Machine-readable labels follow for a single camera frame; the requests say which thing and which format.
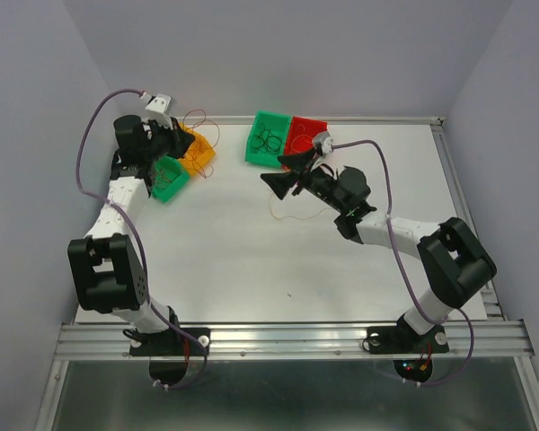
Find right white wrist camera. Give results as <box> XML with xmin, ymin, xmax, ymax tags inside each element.
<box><xmin>312</xmin><ymin>131</ymin><xmax>333</xmax><ymax>157</ymax></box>

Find black thin wire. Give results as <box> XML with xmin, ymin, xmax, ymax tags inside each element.
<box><xmin>250</xmin><ymin>120</ymin><xmax>285</xmax><ymax>158</ymax></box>

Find left green plastic bin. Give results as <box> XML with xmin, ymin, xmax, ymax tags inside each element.
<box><xmin>152</xmin><ymin>156</ymin><xmax>190</xmax><ymax>203</ymax></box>

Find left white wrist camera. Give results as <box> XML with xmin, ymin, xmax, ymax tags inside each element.
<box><xmin>140</xmin><ymin>92</ymin><xmax>173</xmax><ymax>129</ymax></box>

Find red plastic bin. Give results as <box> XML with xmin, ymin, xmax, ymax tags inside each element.
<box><xmin>283</xmin><ymin>116</ymin><xmax>328</xmax><ymax>154</ymax></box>

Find purple camera cable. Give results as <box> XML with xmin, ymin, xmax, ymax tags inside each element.
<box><xmin>331</xmin><ymin>139</ymin><xmax>477</xmax><ymax>390</ymax></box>
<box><xmin>75</xmin><ymin>88</ymin><xmax>208</xmax><ymax>391</ymax></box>

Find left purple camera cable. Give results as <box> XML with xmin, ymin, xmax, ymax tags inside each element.
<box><xmin>75</xmin><ymin>88</ymin><xmax>208</xmax><ymax>391</ymax></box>

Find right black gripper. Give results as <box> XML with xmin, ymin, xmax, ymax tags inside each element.
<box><xmin>261</xmin><ymin>146</ymin><xmax>347</xmax><ymax>213</ymax></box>

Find small reddish wires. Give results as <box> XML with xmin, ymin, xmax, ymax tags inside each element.
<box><xmin>155</xmin><ymin>163</ymin><xmax>176</xmax><ymax>189</ymax></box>

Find aluminium front rail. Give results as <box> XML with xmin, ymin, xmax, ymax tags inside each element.
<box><xmin>54</xmin><ymin>321</ymin><xmax>535</xmax><ymax>362</ymax></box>

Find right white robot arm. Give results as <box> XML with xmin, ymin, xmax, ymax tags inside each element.
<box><xmin>261</xmin><ymin>150</ymin><xmax>497</xmax><ymax>350</ymax></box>

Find right green plastic bin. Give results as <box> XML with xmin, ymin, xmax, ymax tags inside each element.
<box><xmin>244</xmin><ymin>110</ymin><xmax>292</xmax><ymax>169</ymax></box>

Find green plastic bin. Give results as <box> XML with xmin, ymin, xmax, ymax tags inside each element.
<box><xmin>244</xmin><ymin>110</ymin><xmax>292</xmax><ymax>169</ymax></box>
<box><xmin>152</xmin><ymin>156</ymin><xmax>190</xmax><ymax>203</ymax></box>

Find orange thin wire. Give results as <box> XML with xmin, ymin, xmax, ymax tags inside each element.
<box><xmin>287</xmin><ymin>123</ymin><xmax>318</xmax><ymax>156</ymax></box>

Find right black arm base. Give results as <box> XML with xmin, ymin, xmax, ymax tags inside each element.
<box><xmin>362</xmin><ymin>323</ymin><xmax>449</xmax><ymax>383</ymax></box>

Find orange plastic bin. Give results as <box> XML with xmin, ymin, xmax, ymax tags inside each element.
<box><xmin>179</xmin><ymin>125</ymin><xmax>216</xmax><ymax>178</ymax></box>

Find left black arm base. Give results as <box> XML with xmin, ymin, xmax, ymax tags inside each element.
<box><xmin>122</xmin><ymin>329</ymin><xmax>203</xmax><ymax>390</ymax></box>

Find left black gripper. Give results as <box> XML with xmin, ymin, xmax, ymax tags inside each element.
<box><xmin>143</xmin><ymin>115</ymin><xmax>194</xmax><ymax>163</ymax></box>

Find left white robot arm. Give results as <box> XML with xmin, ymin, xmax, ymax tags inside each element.
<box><xmin>67</xmin><ymin>115</ymin><xmax>194</xmax><ymax>354</ymax></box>

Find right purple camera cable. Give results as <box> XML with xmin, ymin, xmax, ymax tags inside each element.
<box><xmin>331</xmin><ymin>139</ymin><xmax>477</xmax><ymax>390</ymax></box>

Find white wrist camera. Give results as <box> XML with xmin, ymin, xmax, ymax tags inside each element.
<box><xmin>312</xmin><ymin>131</ymin><xmax>333</xmax><ymax>157</ymax></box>
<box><xmin>140</xmin><ymin>92</ymin><xmax>173</xmax><ymax>129</ymax></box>

